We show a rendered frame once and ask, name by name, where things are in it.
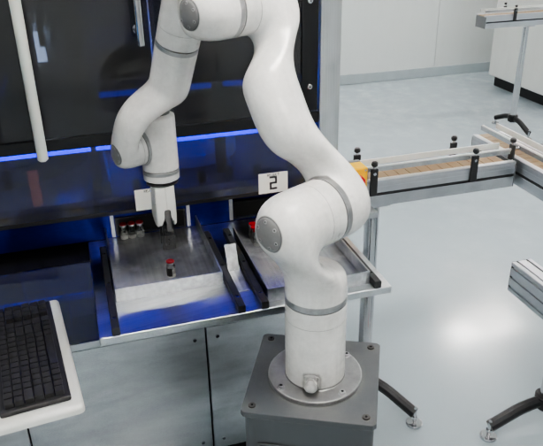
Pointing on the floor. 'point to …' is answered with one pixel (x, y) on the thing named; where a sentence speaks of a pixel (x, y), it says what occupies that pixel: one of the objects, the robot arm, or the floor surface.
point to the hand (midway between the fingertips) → (167, 238)
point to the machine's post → (329, 68)
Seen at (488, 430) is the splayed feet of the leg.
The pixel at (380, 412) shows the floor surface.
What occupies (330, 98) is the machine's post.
